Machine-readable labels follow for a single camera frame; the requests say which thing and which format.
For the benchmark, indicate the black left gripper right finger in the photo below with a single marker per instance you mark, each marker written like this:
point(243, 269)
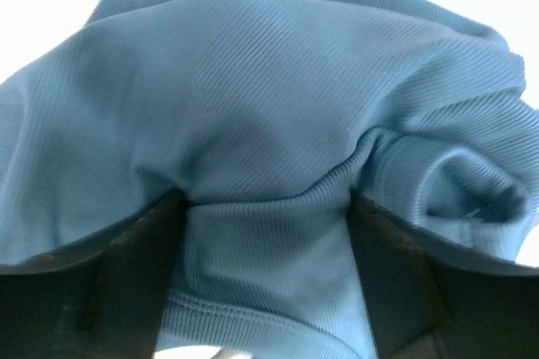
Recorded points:
point(428, 298)

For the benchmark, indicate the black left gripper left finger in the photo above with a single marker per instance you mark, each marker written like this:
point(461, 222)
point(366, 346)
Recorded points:
point(102, 296)

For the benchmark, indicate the teal blue tank top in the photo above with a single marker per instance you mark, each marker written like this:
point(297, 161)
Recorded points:
point(270, 116)

